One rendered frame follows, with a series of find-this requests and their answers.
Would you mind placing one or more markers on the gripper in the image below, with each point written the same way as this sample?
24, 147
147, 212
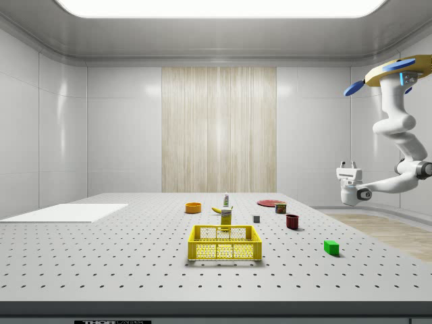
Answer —
349, 175

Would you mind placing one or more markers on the yellow box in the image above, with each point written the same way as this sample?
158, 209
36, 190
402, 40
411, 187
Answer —
225, 216

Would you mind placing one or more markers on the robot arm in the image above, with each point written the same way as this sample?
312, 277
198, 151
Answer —
393, 101

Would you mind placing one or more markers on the red mug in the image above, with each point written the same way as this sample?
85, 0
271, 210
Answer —
292, 222

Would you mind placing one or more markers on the green block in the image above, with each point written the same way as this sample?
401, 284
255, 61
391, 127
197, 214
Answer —
330, 248

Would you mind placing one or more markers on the flat-sided can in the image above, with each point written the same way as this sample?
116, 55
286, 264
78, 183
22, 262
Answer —
281, 208

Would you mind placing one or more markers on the red plate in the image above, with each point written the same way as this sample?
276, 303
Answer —
266, 203

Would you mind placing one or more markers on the small white bottle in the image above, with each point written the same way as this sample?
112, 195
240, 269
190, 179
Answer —
226, 200

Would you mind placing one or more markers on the banana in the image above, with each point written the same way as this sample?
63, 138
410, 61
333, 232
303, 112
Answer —
216, 210

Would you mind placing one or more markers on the yellow basket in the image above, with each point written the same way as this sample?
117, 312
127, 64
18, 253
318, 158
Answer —
224, 251

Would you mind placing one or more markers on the yellow bowl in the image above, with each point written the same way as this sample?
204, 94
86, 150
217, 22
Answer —
193, 208

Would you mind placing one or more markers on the white board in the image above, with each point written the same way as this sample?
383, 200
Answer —
64, 212

